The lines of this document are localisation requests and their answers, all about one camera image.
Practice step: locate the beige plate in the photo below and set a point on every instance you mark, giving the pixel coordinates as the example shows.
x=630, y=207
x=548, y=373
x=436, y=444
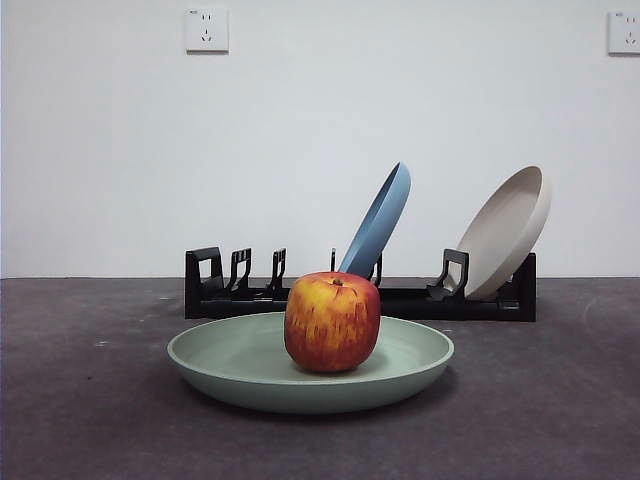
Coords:
x=500, y=235

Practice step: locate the white wall socket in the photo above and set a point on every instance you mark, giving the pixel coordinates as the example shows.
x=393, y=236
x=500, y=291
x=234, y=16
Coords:
x=207, y=30
x=625, y=33

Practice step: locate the black plate rack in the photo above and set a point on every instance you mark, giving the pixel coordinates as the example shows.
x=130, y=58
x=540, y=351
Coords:
x=450, y=310

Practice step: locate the green plate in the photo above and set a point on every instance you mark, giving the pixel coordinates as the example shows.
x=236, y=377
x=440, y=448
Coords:
x=240, y=360

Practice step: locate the red yellow apple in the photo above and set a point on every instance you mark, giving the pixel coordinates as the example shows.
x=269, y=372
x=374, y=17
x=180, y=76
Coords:
x=332, y=325

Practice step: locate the blue plate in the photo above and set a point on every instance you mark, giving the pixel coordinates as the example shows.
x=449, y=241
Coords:
x=380, y=225

